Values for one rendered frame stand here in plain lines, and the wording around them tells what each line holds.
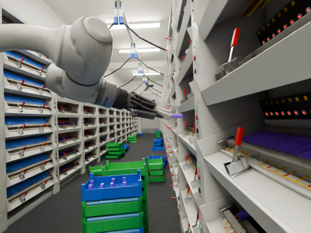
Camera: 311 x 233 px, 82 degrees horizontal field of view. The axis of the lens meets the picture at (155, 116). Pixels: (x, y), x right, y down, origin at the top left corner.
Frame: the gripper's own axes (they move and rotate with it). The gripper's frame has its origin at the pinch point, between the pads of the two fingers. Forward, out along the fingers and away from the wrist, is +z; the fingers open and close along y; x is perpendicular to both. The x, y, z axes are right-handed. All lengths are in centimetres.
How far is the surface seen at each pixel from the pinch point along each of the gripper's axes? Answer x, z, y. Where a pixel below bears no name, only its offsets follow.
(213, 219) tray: -4.3, 12.4, 37.5
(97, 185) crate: -66, -5, -2
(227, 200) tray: 1.7, 14.6, 34.4
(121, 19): -27, -5, -225
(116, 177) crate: -59, 4, -5
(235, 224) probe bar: 4.2, 9.9, 41.7
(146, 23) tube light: -40, 61, -365
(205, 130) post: 12.4, 3.6, 19.2
